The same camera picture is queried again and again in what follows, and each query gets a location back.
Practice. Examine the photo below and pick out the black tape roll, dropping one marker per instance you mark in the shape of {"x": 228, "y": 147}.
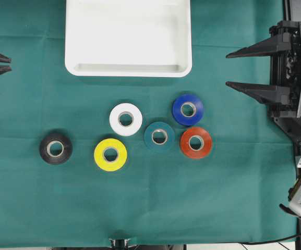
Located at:
{"x": 55, "y": 148}

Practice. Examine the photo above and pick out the red tape roll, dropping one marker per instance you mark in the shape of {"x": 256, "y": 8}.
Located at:
{"x": 196, "y": 143}

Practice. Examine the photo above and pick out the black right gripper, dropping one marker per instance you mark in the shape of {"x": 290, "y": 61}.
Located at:
{"x": 284, "y": 95}

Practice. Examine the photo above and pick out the white plastic case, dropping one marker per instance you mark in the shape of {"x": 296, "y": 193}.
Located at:
{"x": 128, "y": 38}

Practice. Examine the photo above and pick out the yellow tape roll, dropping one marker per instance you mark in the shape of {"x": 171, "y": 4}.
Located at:
{"x": 110, "y": 155}

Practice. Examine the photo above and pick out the blue tape roll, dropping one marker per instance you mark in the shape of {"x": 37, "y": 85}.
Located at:
{"x": 188, "y": 109}

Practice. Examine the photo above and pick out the white tape roll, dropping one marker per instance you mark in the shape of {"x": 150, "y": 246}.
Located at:
{"x": 125, "y": 119}

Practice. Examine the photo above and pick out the black camera stand base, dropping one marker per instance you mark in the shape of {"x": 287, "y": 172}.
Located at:
{"x": 119, "y": 244}

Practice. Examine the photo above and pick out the green tape roll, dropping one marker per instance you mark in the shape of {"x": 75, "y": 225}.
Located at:
{"x": 159, "y": 137}

